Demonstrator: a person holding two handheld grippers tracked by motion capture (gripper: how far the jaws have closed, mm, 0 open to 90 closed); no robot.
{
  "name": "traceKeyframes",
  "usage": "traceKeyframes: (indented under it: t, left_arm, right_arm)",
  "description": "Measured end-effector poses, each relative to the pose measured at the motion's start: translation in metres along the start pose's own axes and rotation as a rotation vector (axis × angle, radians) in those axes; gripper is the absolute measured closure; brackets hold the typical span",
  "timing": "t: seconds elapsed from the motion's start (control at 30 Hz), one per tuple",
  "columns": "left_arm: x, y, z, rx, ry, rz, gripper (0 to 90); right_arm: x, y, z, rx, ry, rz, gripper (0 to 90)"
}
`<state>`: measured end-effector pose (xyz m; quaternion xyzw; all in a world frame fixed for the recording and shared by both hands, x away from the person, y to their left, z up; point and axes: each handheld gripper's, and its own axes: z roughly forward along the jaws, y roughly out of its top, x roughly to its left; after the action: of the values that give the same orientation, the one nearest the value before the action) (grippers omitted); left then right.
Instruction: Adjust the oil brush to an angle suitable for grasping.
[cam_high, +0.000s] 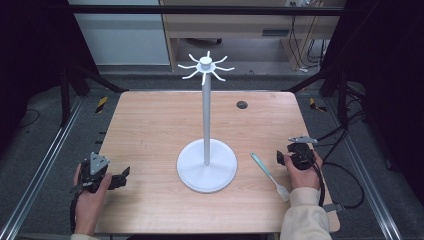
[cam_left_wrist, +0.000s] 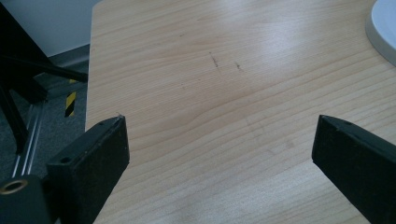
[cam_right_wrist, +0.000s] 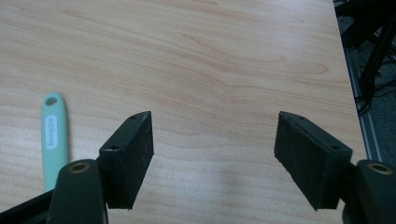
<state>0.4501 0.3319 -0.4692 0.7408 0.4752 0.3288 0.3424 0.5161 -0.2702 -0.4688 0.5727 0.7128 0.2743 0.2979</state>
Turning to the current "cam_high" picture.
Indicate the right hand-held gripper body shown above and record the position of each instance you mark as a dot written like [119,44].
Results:
[301,155]

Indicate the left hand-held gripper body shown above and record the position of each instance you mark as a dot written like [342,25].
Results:
[96,165]

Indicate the person's right hand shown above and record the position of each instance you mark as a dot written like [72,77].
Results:
[303,178]

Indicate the person's left hand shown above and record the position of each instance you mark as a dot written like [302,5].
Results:
[88,206]

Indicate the yellow black floor tape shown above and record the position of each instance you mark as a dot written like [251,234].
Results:
[315,105]
[101,104]

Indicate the black metal stand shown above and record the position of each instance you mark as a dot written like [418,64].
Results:
[336,90]
[71,90]

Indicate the white hook rack stand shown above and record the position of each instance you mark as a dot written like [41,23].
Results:
[206,166]

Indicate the white cabinet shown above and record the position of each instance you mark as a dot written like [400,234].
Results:
[123,36]

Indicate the light wooden desk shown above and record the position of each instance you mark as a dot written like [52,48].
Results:
[233,23]

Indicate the aluminium floor rail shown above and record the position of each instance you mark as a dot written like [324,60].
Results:
[40,173]
[366,180]

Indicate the black metal frame bar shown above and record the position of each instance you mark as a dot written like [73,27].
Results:
[206,9]

